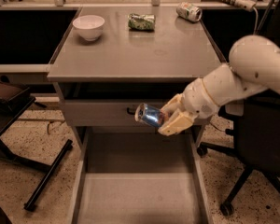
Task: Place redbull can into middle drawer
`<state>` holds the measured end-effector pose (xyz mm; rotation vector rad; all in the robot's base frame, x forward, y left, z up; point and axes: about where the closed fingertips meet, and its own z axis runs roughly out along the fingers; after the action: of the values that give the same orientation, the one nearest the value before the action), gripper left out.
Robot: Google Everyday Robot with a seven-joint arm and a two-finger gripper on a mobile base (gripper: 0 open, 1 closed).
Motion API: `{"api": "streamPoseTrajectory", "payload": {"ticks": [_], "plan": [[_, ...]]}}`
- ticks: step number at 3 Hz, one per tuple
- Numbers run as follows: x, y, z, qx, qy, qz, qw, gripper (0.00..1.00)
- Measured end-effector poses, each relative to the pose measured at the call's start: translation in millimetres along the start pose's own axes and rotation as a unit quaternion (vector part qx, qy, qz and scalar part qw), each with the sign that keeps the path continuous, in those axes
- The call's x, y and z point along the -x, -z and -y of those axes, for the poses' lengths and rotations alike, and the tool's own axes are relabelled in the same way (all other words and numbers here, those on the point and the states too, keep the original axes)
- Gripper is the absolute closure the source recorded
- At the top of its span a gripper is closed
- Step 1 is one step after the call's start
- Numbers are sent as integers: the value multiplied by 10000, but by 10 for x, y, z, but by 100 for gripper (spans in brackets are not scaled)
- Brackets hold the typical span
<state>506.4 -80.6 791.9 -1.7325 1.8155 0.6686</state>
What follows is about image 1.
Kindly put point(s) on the open grey middle drawer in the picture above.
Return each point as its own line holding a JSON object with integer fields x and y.
{"x": 138, "y": 178}

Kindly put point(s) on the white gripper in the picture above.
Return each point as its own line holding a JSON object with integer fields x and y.
{"x": 195, "y": 98}

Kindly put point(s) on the closed top drawer with handle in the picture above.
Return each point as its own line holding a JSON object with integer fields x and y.
{"x": 101, "y": 113}

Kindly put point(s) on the black office chair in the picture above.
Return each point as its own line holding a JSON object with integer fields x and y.
{"x": 256, "y": 141}

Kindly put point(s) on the white ceramic bowl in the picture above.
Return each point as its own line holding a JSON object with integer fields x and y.
{"x": 89, "y": 27}

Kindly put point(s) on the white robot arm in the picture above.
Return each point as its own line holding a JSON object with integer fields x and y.
{"x": 253, "y": 67}

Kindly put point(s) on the green crumpled chip bag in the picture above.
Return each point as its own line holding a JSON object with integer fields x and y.
{"x": 141, "y": 22}

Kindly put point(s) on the black stool with metal legs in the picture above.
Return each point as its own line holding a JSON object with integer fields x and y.
{"x": 14, "y": 100}

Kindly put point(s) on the blue silver redbull can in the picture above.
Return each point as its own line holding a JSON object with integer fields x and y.
{"x": 150, "y": 115}

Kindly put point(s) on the white green soda can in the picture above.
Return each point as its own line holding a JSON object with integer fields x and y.
{"x": 189, "y": 12}

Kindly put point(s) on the grey drawer cabinet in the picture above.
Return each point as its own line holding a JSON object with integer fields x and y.
{"x": 128, "y": 64}

